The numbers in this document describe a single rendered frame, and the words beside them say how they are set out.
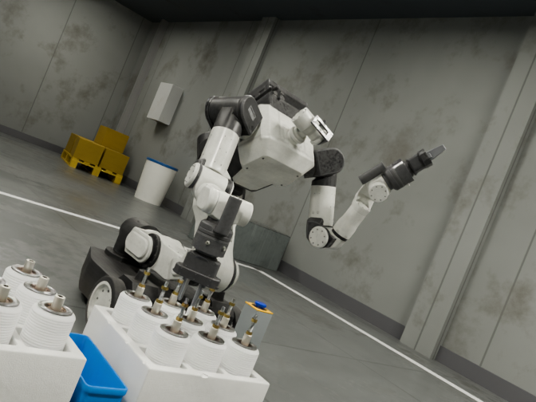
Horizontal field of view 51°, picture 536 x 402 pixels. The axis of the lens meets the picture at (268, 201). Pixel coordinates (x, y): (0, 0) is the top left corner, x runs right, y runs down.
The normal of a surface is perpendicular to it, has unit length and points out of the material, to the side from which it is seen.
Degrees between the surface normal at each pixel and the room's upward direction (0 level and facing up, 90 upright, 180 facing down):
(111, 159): 90
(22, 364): 90
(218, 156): 69
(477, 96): 90
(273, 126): 52
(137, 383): 90
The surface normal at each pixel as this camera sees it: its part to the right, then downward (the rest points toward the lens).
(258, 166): 0.03, 0.87
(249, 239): 0.59, 0.24
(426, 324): -0.72, -0.29
